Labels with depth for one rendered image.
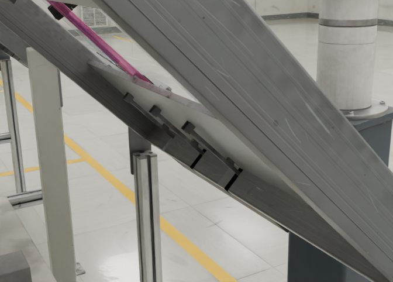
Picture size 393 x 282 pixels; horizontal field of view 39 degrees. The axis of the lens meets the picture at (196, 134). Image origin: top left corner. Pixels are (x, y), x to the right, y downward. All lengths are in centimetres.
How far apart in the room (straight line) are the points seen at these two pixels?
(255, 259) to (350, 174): 163
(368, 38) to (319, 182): 81
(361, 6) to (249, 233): 125
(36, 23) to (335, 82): 61
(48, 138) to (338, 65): 69
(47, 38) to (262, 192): 46
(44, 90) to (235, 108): 102
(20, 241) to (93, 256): 123
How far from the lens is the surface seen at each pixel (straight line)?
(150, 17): 31
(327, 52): 120
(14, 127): 257
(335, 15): 119
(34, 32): 100
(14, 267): 73
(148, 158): 115
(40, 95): 135
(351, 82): 120
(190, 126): 78
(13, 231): 92
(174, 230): 225
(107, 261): 207
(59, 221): 145
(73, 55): 102
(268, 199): 78
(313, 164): 40
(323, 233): 70
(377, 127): 125
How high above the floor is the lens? 101
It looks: 17 degrees down
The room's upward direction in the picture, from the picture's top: 1 degrees counter-clockwise
